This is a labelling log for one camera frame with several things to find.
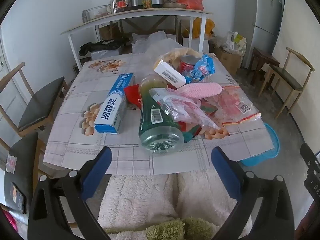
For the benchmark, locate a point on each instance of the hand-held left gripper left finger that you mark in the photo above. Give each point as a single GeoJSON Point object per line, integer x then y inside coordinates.
{"type": "Point", "coordinates": [97, 172]}

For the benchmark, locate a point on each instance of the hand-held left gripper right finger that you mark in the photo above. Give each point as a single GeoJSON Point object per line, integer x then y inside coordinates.
{"type": "Point", "coordinates": [225, 172]}

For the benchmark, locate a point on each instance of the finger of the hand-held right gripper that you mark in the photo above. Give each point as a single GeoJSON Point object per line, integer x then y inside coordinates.
{"type": "Point", "coordinates": [311, 170]}

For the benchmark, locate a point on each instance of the blue plastic basket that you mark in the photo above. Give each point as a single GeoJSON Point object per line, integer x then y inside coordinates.
{"type": "Point", "coordinates": [270, 145]}

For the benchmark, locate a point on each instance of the yellow and white carton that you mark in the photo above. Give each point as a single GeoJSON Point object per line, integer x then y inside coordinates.
{"type": "Point", "coordinates": [167, 73]}

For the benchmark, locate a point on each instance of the beige tissue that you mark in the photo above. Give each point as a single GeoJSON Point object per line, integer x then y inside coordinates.
{"type": "Point", "coordinates": [172, 53]}

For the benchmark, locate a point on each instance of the red and green packet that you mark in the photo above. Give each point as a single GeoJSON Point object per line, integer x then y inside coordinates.
{"type": "Point", "coordinates": [207, 107]}

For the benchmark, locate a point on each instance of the clear zip bag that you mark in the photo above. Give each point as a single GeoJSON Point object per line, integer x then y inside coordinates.
{"type": "Point", "coordinates": [232, 105]}

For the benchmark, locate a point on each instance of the blue toothpaste box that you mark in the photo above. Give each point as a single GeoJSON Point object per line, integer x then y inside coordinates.
{"type": "Point", "coordinates": [112, 105]}

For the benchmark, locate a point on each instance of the floral tablecloth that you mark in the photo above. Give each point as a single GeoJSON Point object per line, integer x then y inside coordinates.
{"type": "Point", "coordinates": [75, 100]}

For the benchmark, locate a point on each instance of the green plastic bottle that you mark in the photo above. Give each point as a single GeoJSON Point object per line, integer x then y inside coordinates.
{"type": "Point", "coordinates": [152, 120]}

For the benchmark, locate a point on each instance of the black chair with stickers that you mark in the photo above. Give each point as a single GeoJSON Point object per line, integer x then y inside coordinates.
{"type": "Point", "coordinates": [22, 160]}

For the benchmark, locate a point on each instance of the crumpled clear plastic bag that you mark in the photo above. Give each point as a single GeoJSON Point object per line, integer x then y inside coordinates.
{"type": "Point", "coordinates": [185, 107]}

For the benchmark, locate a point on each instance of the green fleece hem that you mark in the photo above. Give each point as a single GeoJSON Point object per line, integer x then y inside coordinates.
{"type": "Point", "coordinates": [162, 230]}

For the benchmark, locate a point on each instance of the pink knitted scrubber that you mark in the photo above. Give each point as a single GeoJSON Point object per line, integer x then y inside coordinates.
{"type": "Point", "coordinates": [200, 90]}

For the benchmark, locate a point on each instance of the wooden chair with dark cushion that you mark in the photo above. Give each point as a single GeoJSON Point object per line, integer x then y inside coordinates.
{"type": "Point", "coordinates": [40, 102]}

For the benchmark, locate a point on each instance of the wooden chair with grey cushion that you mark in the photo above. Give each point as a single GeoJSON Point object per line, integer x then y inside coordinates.
{"type": "Point", "coordinates": [287, 76]}

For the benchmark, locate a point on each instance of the blue snack wrapper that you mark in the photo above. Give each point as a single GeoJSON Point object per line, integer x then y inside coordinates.
{"type": "Point", "coordinates": [202, 67]}

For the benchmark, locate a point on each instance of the cardboard box with bags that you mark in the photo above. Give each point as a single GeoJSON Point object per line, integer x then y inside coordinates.
{"type": "Point", "coordinates": [228, 60]}

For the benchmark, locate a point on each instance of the red can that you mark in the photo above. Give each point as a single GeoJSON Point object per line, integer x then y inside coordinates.
{"type": "Point", "coordinates": [186, 66]}

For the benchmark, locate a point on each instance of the dark wooden stool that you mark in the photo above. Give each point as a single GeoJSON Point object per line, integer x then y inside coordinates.
{"type": "Point", "coordinates": [265, 55]}

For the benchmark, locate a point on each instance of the black cloth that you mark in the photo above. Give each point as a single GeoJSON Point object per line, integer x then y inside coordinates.
{"type": "Point", "coordinates": [100, 45]}

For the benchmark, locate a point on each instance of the white storage box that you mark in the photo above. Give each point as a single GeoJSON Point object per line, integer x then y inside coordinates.
{"type": "Point", "coordinates": [190, 43]}

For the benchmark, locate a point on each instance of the white mattress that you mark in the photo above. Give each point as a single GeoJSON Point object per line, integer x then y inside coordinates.
{"type": "Point", "coordinates": [300, 30]}

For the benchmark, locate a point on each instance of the brown cardboard box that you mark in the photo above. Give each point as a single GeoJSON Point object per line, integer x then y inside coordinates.
{"type": "Point", "coordinates": [108, 31]}

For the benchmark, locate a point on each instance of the white woven sack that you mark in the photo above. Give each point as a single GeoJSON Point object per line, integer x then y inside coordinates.
{"type": "Point", "coordinates": [150, 40]}

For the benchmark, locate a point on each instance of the yellow plastic bag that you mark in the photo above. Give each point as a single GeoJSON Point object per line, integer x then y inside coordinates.
{"type": "Point", "coordinates": [208, 26]}

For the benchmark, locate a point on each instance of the glass bowl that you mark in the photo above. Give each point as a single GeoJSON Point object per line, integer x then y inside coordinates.
{"type": "Point", "coordinates": [98, 12]}

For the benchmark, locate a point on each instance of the white-framed side table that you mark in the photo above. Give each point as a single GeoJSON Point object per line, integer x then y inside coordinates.
{"type": "Point", "coordinates": [140, 13]}

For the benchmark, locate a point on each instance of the grey refrigerator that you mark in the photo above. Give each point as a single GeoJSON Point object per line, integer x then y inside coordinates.
{"type": "Point", "coordinates": [265, 10]}

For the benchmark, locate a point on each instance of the red-labelled jar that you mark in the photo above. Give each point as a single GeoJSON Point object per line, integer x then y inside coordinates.
{"type": "Point", "coordinates": [121, 5]}

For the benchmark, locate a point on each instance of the metal plate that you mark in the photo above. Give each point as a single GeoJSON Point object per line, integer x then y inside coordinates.
{"type": "Point", "coordinates": [175, 5]}

